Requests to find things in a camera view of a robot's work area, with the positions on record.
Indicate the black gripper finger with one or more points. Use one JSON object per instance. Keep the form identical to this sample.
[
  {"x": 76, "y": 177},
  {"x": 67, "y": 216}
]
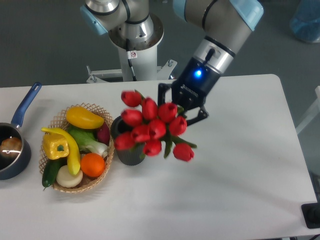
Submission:
[
  {"x": 163, "y": 88},
  {"x": 201, "y": 115}
]

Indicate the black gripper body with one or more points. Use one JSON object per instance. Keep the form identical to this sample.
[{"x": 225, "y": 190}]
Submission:
[{"x": 193, "y": 85}]

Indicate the red tulip bouquet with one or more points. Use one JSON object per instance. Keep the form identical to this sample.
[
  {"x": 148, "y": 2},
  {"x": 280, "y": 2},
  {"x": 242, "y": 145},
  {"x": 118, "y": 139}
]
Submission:
[{"x": 148, "y": 125}]

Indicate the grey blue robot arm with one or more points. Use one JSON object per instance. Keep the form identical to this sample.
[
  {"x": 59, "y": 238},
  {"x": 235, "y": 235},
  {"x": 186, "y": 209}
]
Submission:
[{"x": 227, "y": 23}]

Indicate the dark grey ribbed vase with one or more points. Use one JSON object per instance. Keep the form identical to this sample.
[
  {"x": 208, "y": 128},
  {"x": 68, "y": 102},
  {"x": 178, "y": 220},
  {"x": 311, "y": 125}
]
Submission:
[{"x": 128, "y": 153}]

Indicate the red radish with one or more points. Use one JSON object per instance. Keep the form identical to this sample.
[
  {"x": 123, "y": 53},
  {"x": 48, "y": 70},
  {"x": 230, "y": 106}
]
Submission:
[{"x": 103, "y": 134}]

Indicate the yellow mango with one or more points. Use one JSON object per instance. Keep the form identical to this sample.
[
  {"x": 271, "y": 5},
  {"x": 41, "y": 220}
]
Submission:
[{"x": 80, "y": 117}]

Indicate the green bok choy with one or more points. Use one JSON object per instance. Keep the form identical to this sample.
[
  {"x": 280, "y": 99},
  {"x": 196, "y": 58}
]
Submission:
[{"x": 87, "y": 142}]

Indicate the woven wicker basket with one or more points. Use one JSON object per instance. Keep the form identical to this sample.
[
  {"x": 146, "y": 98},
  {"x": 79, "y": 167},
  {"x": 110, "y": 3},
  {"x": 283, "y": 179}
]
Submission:
[{"x": 60, "y": 121}]

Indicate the orange fruit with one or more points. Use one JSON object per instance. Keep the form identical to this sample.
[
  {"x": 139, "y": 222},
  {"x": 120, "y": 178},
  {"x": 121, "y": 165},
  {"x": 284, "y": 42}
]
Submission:
[{"x": 92, "y": 164}]

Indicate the yellow banana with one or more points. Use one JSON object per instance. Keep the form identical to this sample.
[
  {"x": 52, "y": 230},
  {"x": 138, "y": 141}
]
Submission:
[{"x": 73, "y": 158}]

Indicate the yellow bell pepper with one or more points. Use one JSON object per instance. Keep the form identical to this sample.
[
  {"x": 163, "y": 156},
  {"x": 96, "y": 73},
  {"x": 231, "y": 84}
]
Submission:
[{"x": 55, "y": 146}]

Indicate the blue plastic bag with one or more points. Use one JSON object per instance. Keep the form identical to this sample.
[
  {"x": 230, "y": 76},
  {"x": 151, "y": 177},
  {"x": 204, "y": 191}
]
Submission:
[{"x": 305, "y": 23}]

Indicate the white round onion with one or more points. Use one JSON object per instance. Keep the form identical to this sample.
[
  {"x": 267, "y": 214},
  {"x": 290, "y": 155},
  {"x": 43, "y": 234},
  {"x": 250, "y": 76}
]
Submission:
[{"x": 65, "y": 179}]

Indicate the green cucumber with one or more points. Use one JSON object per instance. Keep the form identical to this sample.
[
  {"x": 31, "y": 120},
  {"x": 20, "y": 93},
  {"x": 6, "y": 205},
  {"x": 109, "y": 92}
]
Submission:
[{"x": 51, "y": 170}]

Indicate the black device at table edge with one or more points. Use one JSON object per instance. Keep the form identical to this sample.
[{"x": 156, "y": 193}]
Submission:
[{"x": 311, "y": 214}]

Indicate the blue saucepan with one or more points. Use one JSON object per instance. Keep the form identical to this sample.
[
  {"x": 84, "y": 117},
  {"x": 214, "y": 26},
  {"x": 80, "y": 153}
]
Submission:
[{"x": 15, "y": 151}]

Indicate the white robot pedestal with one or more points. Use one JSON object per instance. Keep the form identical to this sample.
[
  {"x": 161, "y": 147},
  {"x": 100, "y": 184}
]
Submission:
[{"x": 137, "y": 46}]

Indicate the white frame at right edge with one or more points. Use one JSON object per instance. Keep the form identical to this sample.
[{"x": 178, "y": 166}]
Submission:
[{"x": 310, "y": 113}]

